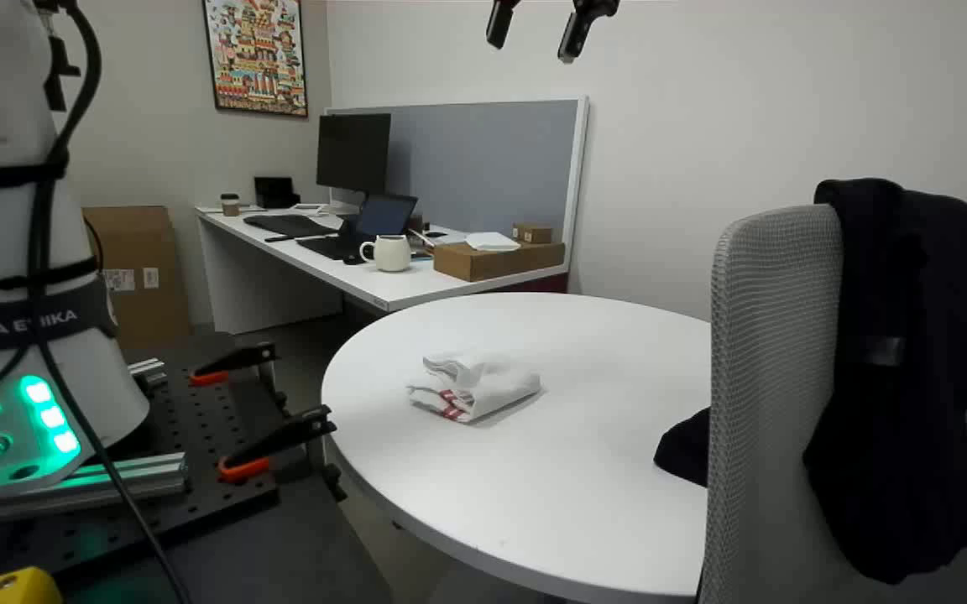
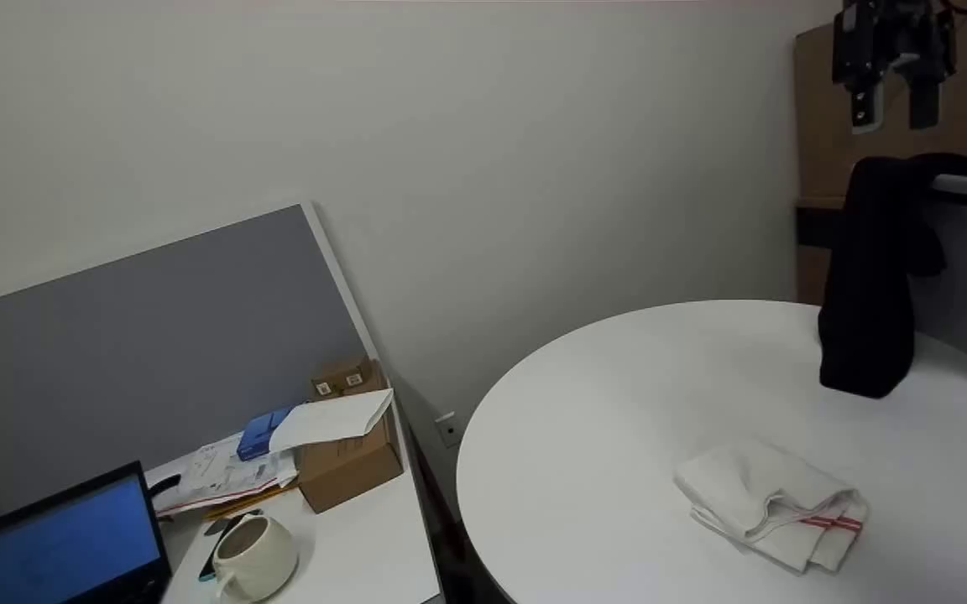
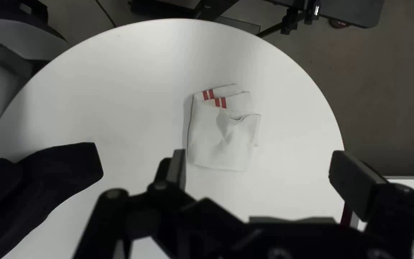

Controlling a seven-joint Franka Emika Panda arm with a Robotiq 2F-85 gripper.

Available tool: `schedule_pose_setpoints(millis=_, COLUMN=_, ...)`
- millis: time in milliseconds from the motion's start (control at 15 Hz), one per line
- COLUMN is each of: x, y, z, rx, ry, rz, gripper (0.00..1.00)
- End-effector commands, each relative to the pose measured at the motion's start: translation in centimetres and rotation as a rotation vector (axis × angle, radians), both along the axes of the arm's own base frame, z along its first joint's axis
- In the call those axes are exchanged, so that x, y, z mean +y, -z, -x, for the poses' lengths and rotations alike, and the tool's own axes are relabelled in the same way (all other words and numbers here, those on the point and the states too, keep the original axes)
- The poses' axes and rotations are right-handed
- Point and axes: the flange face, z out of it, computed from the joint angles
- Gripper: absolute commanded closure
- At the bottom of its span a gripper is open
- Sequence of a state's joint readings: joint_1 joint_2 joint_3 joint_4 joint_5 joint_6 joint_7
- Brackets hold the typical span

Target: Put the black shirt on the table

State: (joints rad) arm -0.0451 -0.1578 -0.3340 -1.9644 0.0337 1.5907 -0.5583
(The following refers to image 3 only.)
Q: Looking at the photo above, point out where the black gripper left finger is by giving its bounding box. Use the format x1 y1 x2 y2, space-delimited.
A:
0 143 104 259

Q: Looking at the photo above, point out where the black camera tripod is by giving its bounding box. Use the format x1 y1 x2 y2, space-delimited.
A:
259 0 386 37

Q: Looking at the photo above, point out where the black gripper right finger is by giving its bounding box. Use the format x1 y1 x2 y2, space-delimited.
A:
330 151 414 243

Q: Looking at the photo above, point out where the grey mesh office chair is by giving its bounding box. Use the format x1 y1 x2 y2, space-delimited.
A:
0 0 71 170

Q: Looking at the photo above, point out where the white towel with red stripes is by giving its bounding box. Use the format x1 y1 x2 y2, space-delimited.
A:
187 85 261 171

